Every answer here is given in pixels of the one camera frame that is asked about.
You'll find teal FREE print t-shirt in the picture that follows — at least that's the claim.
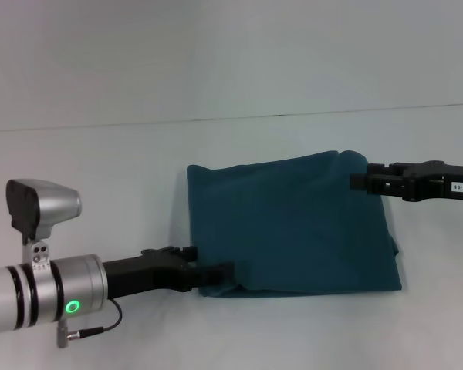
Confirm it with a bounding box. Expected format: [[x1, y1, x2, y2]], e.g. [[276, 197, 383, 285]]
[[186, 149, 404, 298]]

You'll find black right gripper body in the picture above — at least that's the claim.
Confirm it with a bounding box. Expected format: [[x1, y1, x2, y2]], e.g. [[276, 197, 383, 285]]
[[399, 159, 463, 204]]

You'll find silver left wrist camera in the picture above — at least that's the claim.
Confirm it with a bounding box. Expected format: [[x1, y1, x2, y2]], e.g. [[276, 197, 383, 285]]
[[5, 178, 83, 271]]

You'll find left arm dark cable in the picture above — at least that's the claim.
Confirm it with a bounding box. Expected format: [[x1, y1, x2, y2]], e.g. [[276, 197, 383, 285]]
[[56, 298, 124, 350]]

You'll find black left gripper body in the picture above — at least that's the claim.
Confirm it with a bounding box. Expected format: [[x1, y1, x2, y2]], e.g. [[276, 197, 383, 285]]
[[101, 247, 197, 301]]

